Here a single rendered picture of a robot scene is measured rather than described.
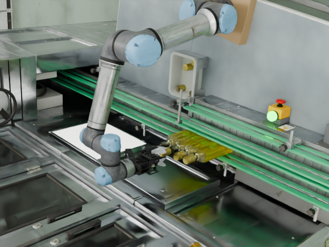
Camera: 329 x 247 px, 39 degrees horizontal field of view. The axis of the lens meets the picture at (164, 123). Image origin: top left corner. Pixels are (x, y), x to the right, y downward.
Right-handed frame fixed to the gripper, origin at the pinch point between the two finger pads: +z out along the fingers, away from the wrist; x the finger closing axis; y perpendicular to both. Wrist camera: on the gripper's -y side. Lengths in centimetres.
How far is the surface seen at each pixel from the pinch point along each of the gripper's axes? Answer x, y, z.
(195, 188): -12.3, 15.7, 4.9
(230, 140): 6.0, 17.4, 23.5
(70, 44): 24, -114, 27
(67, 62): 17, -98, 14
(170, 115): 4.4, -23.4, 26.9
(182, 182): -12.8, 7.7, 5.3
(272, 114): 19.6, 30.4, 33.3
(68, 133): -11, -66, -6
